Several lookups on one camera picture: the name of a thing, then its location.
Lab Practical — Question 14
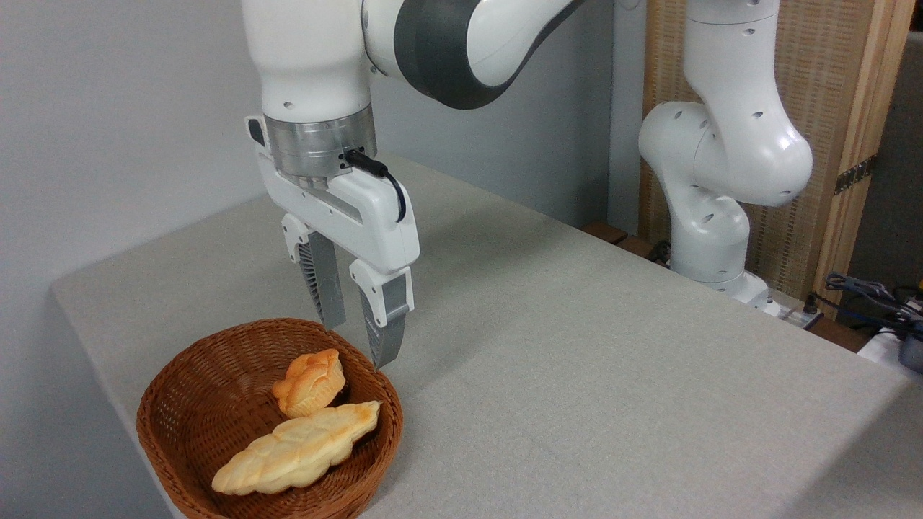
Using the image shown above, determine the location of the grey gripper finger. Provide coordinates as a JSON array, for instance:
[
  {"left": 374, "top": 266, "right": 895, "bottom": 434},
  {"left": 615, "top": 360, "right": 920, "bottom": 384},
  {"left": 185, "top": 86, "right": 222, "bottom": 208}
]
[
  {"left": 349, "top": 259, "right": 415, "bottom": 371},
  {"left": 281, "top": 213, "right": 348, "bottom": 330}
]

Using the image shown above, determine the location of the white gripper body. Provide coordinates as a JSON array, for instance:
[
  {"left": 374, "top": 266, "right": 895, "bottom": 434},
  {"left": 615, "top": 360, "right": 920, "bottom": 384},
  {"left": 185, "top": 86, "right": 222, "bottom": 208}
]
[{"left": 245, "top": 115, "right": 421, "bottom": 275}]

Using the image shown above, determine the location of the long braided pale bread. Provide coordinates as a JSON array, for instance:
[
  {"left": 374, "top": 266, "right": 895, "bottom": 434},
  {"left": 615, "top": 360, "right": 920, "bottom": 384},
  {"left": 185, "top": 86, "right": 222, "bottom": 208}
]
[{"left": 211, "top": 401, "right": 381, "bottom": 497}]

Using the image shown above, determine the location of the woven wooden folding screen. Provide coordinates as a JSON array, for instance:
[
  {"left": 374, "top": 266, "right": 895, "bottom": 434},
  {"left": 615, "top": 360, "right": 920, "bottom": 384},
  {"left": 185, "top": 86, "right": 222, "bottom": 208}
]
[{"left": 638, "top": 0, "right": 917, "bottom": 312}]

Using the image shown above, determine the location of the black metal screen hinge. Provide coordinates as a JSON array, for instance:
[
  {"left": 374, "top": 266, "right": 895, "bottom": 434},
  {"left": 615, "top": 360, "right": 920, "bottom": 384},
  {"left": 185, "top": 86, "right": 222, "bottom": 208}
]
[{"left": 834, "top": 154, "right": 879, "bottom": 195}]

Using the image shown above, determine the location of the brown wicker basket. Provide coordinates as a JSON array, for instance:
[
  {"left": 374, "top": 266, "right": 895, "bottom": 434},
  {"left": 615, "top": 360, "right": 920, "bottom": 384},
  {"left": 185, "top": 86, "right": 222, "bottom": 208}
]
[{"left": 136, "top": 318, "right": 404, "bottom": 519}]

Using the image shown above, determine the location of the blue and black cable bundle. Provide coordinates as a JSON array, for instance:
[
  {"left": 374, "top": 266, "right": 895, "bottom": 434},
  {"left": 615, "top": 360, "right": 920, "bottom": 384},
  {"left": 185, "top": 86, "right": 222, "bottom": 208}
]
[{"left": 824, "top": 272, "right": 923, "bottom": 329}]

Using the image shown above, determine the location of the small round orange bread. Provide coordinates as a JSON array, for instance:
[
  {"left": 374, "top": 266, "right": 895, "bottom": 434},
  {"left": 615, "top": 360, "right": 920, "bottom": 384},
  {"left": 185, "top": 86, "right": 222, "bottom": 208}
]
[{"left": 272, "top": 349, "right": 348, "bottom": 420}]

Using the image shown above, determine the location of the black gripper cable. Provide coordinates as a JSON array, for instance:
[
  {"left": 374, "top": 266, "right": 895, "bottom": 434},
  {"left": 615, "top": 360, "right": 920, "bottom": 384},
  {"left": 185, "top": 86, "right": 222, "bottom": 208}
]
[{"left": 345, "top": 149, "right": 407, "bottom": 223}]

